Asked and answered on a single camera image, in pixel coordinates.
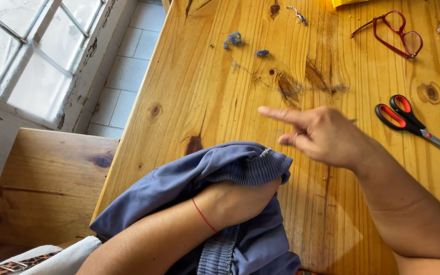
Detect person's left hand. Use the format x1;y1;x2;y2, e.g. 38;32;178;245
197;176;282;231

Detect person's right hand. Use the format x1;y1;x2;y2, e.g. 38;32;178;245
258;106;377;172

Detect blue-grey fabric garment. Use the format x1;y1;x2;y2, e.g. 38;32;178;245
89;141;301;275

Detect loose grey thread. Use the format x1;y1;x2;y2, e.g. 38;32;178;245
231;59;350;94

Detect red-framed eyeglasses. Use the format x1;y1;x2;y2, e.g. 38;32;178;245
350;10;424;60

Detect large blue thread clump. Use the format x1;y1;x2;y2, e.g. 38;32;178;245
223;31;244;50

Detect yellow object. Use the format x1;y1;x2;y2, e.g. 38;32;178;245
332;0;369;8

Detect wooden bench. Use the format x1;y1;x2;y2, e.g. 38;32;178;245
0;128;120;253

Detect white cloth bag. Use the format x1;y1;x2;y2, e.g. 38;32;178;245
0;236;103;275

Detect window with metal bars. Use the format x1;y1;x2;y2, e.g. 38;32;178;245
0;0;108;130

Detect red string bracelet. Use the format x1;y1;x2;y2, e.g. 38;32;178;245
192;197;219;234

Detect red-handled scissors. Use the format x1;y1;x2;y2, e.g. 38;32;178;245
375;94;440;165

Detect small metal chain piece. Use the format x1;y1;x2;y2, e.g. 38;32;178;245
286;5;308;26

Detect leopard print strap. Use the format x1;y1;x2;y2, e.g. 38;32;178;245
0;251;62;275

